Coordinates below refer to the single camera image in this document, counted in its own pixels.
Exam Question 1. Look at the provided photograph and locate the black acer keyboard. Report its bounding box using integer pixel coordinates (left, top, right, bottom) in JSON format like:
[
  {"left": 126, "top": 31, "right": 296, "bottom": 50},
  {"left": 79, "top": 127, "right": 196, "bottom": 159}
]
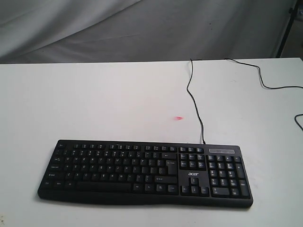
[{"left": 37, "top": 140, "right": 253, "bottom": 208}]

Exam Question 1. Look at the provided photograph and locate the grey backdrop cloth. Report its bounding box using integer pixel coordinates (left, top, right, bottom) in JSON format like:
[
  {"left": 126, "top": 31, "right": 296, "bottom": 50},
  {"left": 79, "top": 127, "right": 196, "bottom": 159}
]
[{"left": 0, "top": 0, "right": 295, "bottom": 63}]

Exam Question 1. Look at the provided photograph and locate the black stand pole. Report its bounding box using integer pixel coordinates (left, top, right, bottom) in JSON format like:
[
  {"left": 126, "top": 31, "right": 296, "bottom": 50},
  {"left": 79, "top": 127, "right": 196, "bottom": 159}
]
[{"left": 275, "top": 0, "right": 299, "bottom": 58}]

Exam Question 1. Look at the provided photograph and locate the black cable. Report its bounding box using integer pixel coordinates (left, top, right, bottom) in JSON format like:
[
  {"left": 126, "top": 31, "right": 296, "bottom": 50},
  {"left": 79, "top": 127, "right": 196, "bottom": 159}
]
[{"left": 187, "top": 58, "right": 303, "bottom": 145}]

